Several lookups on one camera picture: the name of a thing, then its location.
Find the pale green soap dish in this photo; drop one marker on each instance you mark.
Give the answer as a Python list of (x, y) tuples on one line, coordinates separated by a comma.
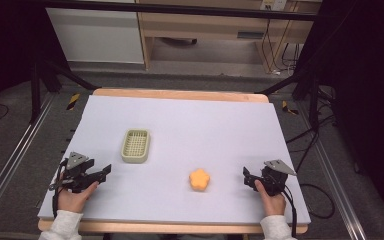
[(135, 145)]

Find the white foam mat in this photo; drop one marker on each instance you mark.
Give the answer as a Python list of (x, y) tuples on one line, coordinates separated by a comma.
[(186, 146)]

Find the wooden table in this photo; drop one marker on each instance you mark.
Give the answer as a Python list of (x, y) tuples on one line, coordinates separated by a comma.
[(180, 94)]

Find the yellow black striped tape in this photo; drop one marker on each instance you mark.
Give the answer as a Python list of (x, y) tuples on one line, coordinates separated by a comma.
[(73, 101), (289, 108)]

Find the white cabinet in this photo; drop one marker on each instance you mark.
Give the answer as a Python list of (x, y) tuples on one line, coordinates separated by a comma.
[(96, 36)]

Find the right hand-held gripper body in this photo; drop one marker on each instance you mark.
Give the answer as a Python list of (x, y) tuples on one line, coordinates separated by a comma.
[(275, 176)]

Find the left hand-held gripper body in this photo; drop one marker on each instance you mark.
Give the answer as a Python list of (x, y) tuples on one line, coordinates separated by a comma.
[(76, 170)]

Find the wooden desk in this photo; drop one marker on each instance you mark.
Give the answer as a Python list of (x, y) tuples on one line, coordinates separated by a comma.
[(213, 26)]

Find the metal floor rail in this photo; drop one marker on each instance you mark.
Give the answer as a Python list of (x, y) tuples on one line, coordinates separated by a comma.
[(336, 180), (11, 156)]

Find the orange flower-shaped sponge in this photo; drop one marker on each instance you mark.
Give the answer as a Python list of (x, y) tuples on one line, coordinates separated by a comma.
[(199, 179)]

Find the black metal frame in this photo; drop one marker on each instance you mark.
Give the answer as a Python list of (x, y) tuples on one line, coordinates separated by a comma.
[(180, 10)]

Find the person's left hand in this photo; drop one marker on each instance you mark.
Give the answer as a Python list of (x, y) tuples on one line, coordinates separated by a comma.
[(75, 199)]

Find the person's right hand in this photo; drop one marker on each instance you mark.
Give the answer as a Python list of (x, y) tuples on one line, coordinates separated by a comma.
[(271, 200)]

